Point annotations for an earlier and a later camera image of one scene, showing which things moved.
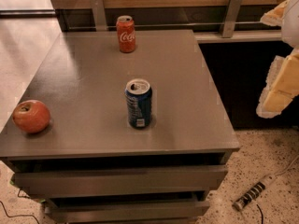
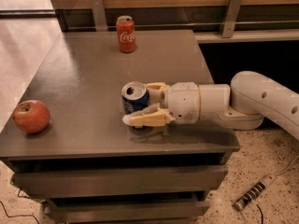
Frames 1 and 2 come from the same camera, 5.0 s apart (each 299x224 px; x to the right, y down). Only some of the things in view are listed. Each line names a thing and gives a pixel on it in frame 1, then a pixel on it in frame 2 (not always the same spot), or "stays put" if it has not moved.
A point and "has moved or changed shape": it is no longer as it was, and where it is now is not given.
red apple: [32, 116] stays put
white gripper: [291, 23] to [182, 102]
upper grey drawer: [120, 180] stays put
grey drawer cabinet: [89, 167] stays put
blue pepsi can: [139, 96] has moved or changed shape
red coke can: [126, 34] stays put
